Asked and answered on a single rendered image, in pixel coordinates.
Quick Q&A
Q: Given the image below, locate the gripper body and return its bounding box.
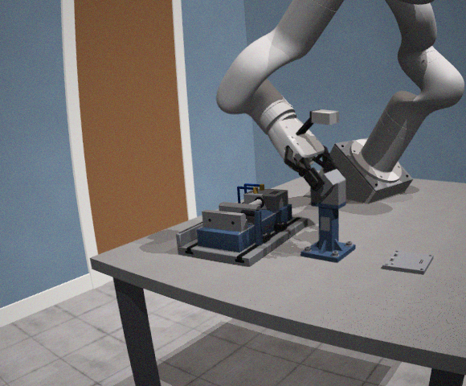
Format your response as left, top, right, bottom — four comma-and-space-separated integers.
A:
268, 113, 325, 165

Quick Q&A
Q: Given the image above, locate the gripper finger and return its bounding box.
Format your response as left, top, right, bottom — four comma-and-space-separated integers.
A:
312, 146, 343, 175
284, 146, 325, 191

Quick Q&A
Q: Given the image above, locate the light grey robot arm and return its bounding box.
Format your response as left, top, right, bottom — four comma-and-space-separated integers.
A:
216, 0, 464, 183

